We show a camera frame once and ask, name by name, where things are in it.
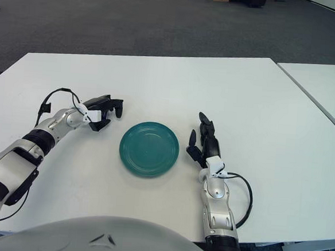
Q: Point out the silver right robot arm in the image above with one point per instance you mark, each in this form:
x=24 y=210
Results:
x=216 y=209

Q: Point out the teal round plate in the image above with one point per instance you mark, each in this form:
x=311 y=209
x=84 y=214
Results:
x=150 y=150

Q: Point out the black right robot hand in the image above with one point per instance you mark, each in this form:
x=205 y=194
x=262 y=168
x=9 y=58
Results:
x=212 y=147

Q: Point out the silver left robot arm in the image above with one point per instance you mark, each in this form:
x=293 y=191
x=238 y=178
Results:
x=9 y=160

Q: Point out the white neighbouring table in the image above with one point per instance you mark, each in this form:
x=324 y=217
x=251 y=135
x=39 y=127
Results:
x=325 y=90

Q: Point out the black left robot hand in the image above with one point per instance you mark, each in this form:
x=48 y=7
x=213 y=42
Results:
x=100 y=102

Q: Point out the grey robot torso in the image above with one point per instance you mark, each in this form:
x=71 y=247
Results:
x=90 y=238

